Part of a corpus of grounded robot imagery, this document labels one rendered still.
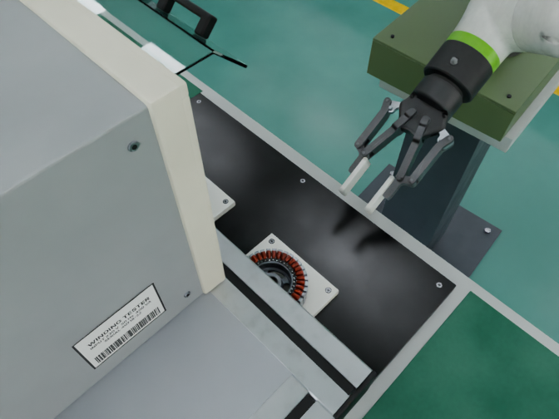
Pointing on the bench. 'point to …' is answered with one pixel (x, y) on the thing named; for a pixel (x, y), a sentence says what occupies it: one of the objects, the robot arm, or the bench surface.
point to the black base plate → (319, 239)
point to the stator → (293, 276)
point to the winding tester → (91, 204)
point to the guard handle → (194, 13)
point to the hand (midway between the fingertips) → (366, 187)
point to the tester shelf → (233, 360)
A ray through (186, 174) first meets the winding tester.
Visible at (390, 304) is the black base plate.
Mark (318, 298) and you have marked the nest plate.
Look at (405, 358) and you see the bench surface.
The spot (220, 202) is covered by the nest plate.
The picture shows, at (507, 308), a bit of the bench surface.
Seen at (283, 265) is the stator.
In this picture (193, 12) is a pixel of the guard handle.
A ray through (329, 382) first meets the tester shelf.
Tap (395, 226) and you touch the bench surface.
